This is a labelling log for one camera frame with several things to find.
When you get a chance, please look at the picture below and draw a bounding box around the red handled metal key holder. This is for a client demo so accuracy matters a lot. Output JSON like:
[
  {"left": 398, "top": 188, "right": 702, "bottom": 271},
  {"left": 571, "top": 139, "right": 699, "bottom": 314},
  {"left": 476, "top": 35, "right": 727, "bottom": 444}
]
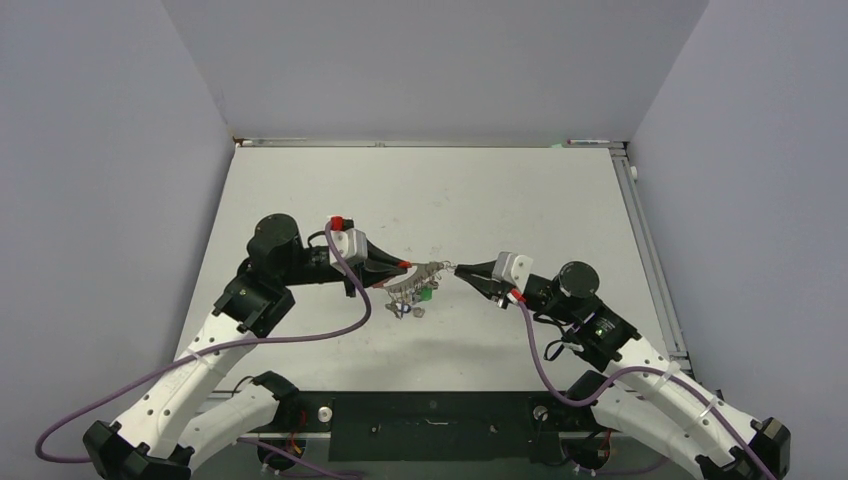
[{"left": 377, "top": 261, "right": 457, "bottom": 301}]

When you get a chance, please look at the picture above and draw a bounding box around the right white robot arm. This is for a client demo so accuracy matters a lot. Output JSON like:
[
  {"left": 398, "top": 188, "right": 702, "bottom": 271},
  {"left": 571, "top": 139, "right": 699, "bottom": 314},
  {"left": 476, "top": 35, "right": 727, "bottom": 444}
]
[{"left": 454, "top": 252, "right": 791, "bottom": 479}]

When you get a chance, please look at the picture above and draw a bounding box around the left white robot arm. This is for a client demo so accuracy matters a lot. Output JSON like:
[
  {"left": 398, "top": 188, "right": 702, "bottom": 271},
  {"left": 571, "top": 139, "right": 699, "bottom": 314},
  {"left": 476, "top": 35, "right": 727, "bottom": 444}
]
[{"left": 83, "top": 214, "right": 412, "bottom": 479}]

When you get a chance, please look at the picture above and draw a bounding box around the green tag key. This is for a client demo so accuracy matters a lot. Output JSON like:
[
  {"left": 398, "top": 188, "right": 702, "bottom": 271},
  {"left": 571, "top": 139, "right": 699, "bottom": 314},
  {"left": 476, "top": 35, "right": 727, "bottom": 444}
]
[{"left": 419, "top": 286, "right": 437, "bottom": 302}]

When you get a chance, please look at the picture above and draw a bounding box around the blue tag key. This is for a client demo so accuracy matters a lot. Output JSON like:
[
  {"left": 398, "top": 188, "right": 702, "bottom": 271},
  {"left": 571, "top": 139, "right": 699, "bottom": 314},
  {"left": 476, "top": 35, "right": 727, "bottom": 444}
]
[{"left": 402, "top": 299, "right": 426, "bottom": 318}]

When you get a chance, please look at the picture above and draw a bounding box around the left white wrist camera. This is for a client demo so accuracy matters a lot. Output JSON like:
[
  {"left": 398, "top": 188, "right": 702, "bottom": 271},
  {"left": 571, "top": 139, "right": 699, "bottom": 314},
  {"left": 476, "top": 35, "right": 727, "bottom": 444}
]
[{"left": 327, "top": 228, "right": 368, "bottom": 268}]

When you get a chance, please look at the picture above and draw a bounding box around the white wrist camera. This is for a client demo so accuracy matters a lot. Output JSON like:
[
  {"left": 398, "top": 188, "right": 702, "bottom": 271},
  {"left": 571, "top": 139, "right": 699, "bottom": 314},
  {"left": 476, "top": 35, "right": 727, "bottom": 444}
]
[
  {"left": 327, "top": 228, "right": 368, "bottom": 268},
  {"left": 492, "top": 251, "right": 533, "bottom": 292}
]

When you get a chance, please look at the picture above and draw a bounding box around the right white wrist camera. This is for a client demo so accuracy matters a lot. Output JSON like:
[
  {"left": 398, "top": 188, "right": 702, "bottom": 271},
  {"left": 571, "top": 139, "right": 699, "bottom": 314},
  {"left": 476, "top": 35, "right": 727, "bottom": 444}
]
[{"left": 492, "top": 251, "right": 533, "bottom": 292}]

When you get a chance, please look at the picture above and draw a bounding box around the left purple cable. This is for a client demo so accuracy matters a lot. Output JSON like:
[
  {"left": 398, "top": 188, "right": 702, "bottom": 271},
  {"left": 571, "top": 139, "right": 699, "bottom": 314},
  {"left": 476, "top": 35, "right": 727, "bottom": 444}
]
[{"left": 34, "top": 215, "right": 374, "bottom": 465}]

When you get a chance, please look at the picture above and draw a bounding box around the purple cable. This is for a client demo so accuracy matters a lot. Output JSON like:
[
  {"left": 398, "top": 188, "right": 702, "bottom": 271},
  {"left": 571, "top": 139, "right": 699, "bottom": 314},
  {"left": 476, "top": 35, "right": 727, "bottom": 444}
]
[
  {"left": 506, "top": 288, "right": 780, "bottom": 480},
  {"left": 34, "top": 215, "right": 374, "bottom": 465}
]

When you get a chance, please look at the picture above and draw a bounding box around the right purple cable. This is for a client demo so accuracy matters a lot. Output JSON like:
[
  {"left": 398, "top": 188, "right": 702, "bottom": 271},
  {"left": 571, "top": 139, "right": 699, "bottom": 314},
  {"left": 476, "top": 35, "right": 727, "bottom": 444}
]
[{"left": 506, "top": 288, "right": 780, "bottom": 480}]

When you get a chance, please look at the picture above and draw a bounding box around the aluminium frame rail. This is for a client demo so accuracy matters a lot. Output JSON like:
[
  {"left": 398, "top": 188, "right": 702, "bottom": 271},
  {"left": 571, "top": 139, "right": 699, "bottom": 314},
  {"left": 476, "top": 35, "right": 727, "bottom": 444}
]
[{"left": 609, "top": 142, "right": 693, "bottom": 374}]

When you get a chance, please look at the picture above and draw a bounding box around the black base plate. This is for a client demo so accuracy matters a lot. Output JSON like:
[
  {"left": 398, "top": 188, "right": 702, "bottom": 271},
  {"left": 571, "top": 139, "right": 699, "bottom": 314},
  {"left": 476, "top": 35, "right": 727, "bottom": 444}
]
[{"left": 256, "top": 392, "right": 605, "bottom": 464}]

